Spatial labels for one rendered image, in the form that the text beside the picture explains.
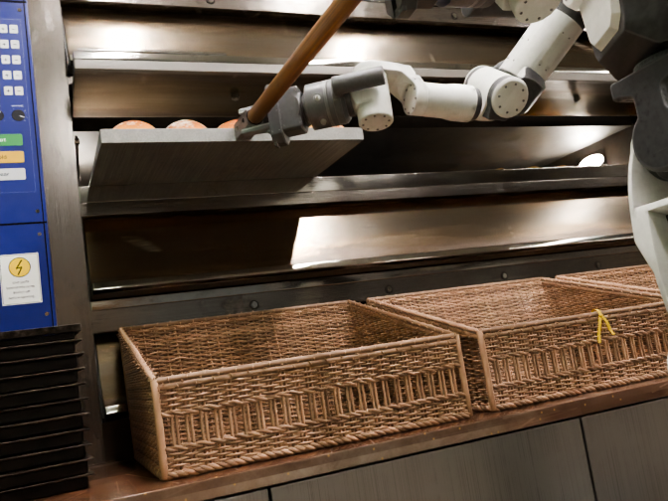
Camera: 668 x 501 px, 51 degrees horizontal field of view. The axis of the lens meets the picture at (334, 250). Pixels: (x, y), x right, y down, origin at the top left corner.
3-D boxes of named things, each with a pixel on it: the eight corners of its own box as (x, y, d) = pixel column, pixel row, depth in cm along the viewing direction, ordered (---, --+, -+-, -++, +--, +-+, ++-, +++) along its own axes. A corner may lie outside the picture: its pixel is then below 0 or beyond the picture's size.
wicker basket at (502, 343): (378, 410, 171) (361, 298, 175) (561, 375, 192) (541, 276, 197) (492, 414, 126) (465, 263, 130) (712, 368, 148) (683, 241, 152)
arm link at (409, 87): (347, 77, 135) (410, 83, 139) (352, 116, 132) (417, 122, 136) (358, 56, 129) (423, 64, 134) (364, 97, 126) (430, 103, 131)
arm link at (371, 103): (333, 95, 138) (390, 83, 136) (339, 142, 135) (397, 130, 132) (318, 63, 128) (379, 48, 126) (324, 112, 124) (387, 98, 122)
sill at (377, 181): (79, 210, 160) (77, 193, 161) (651, 179, 232) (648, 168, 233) (80, 203, 155) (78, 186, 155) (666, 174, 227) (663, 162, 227)
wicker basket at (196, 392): (127, 458, 147) (113, 327, 151) (369, 412, 168) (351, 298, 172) (157, 484, 102) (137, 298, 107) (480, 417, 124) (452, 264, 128)
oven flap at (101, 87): (74, 68, 145) (72, 117, 162) (686, 83, 217) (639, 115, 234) (73, 58, 146) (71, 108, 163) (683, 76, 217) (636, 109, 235)
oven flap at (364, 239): (91, 300, 151) (82, 223, 160) (681, 240, 223) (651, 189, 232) (92, 291, 147) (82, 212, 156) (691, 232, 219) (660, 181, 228)
